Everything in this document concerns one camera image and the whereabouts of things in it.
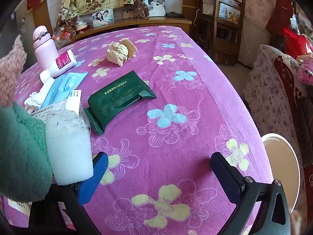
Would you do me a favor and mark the floral covered sofa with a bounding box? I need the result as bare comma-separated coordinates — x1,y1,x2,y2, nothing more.
245,44,313,226

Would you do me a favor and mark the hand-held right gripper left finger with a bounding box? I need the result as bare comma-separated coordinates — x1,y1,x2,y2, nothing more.
29,152,109,235

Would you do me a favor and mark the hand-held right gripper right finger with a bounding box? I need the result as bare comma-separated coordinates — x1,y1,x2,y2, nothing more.
210,152,294,235

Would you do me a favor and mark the couple photo frame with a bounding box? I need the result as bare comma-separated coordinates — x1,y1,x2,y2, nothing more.
92,8,115,28

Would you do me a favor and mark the pink printed blanket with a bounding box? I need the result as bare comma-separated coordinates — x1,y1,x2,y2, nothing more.
297,54,313,86

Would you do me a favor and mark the white foam block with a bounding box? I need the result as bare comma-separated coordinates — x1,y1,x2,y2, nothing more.
45,110,94,186

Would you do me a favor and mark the white bottle magenta label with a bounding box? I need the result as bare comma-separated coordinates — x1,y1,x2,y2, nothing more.
40,50,77,82

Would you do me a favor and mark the framed fruit picture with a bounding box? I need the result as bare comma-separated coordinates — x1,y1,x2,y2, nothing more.
218,2,241,25

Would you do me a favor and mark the wooden cabinet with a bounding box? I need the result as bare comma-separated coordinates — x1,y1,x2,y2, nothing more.
71,15,192,42

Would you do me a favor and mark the blue face mask pack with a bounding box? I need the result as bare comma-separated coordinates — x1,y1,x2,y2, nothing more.
44,71,88,108

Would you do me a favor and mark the white cable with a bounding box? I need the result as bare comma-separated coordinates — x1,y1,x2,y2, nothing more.
241,15,253,68

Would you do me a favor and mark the beige paper ball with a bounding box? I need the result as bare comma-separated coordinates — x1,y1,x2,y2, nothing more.
107,42,129,67

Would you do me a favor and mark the floral covered mattress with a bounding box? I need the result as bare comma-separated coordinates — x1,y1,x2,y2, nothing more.
232,0,279,30

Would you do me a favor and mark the green fleece garment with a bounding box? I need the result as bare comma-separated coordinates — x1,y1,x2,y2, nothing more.
0,101,53,202

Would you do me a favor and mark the dark red hanging cloth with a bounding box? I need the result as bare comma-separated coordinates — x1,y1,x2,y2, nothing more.
266,0,294,36

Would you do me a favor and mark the cream plastic bin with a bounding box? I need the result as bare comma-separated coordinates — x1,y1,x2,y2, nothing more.
261,133,305,230

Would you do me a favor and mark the clear plastic bag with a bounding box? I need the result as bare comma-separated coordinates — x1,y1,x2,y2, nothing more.
289,13,300,30

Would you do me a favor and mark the dark green packet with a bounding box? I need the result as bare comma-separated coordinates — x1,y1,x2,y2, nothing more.
84,70,157,136

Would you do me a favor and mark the dark wooden chair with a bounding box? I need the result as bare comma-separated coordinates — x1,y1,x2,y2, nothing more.
194,0,246,65

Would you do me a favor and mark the wedding photo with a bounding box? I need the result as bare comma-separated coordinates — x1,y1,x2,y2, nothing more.
148,0,167,17

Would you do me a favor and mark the pink fleece garment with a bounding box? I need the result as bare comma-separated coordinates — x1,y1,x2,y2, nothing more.
0,35,28,106

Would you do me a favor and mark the white tissue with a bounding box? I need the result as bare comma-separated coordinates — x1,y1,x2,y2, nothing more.
24,77,55,109

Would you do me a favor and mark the pink water bottle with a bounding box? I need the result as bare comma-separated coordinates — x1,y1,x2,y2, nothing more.
33,25,59,70

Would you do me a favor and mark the red plastic bag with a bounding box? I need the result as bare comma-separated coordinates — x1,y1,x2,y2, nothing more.
282,28,313,59

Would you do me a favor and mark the tan paper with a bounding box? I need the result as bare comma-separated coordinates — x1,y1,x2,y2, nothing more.
119,39,137,60

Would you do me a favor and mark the pink floral tablecloth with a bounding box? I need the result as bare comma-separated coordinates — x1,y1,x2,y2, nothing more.
0,26,274,235

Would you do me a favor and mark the plastic bag of items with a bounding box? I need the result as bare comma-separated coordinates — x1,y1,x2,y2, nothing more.
52,27,74,49

